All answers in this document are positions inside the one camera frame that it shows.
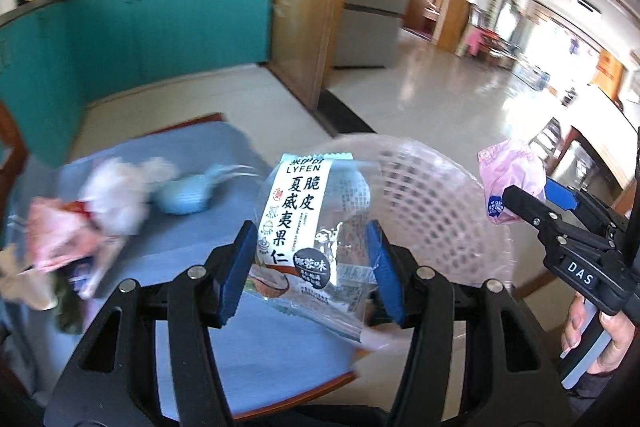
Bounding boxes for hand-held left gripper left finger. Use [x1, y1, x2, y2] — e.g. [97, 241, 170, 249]
[42, 221, 260, 427]

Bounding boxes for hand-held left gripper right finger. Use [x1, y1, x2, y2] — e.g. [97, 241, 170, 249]
[365, 219, 576, 427]

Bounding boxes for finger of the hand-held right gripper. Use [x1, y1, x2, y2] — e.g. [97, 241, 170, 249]
[501, 185, 612, 259]
[544, 178, 629, 241]

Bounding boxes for pink wrapper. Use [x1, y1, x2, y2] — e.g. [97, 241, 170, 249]
[477, 139, 549, 226]

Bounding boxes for white mesh basket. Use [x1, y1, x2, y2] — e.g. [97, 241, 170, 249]
[320, 134, 516, 300]

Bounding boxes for clear snack packet white label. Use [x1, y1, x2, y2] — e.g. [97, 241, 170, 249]
[245, 152, 387, 344]

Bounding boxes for light blue cloth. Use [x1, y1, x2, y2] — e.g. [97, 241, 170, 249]
[152, 163, 262, 216]

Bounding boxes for white plastic bag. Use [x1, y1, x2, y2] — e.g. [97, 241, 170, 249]
[80, 157, 177, 238]

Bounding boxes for person's right hand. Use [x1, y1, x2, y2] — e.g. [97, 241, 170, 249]
[560, 294, 640, 378]

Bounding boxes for dark glass top table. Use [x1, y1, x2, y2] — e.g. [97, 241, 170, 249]
[530, 117, 637, 214]

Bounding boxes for blue striped blanket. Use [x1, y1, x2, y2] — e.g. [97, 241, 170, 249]
[0, 117, 362, 404]

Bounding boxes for dark green wrapper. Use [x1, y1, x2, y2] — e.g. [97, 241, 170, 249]
[52, 276, 87, 336]

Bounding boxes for television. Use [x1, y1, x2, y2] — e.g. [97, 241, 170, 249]
[492, 0, 522, 44]

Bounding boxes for red snack packet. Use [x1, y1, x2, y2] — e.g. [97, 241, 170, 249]
[25, 199, 101, 269]

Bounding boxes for grey refrigerator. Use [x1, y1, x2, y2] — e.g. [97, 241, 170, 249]
[332, 0, 417, 70]

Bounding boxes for carved wooden chair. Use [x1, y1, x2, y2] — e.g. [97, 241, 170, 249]
[0, 102, 29, 188]

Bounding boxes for teal kitchen cabinets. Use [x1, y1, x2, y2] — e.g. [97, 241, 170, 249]
[0, 0, 279, 168]

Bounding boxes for orange wall poster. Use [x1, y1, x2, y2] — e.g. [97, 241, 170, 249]
[592, 49, 627, 96]

